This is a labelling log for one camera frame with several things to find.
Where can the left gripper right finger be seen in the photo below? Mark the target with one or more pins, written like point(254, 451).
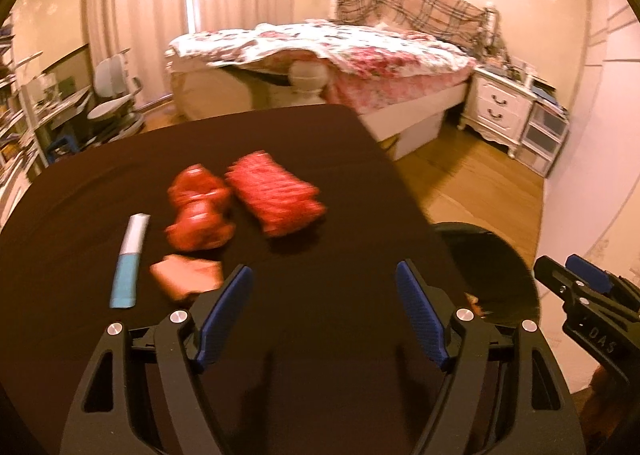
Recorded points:
point(429, 310)

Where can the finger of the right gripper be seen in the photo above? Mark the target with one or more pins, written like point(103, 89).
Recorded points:
point(596, 278)

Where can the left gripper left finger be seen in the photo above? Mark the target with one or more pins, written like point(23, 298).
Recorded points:
point(214, 314)

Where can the black lined trash bin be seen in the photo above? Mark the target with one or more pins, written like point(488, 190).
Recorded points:
point(493, 271)

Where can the red plastic bag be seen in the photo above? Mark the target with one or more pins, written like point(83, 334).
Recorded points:
point(202, 201)

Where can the red foam fruit net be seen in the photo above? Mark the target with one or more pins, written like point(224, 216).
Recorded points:
point(282, 203)

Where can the white blue tube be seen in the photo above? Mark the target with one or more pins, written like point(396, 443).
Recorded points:
point(124, 286)

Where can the plastic drawer unit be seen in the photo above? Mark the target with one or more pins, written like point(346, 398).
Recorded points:
point(543, 137)

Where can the white nightstand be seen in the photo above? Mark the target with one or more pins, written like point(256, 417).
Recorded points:
point(497, 108)

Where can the grey office chair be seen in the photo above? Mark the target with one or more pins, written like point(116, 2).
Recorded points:
point(115, 115)

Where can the desk with clutter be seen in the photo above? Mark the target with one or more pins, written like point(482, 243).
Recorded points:
point(49, 105)

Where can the bookshelf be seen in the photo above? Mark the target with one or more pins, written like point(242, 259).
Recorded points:
point(19, 153)

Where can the floral quilt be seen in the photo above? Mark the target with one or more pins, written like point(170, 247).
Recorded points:
point(369, 68)

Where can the plaid blanket on headboard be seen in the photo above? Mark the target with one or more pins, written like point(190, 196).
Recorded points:
point(458, 22)

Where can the white bed frame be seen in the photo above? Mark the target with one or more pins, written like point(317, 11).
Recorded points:
point(225, 90)

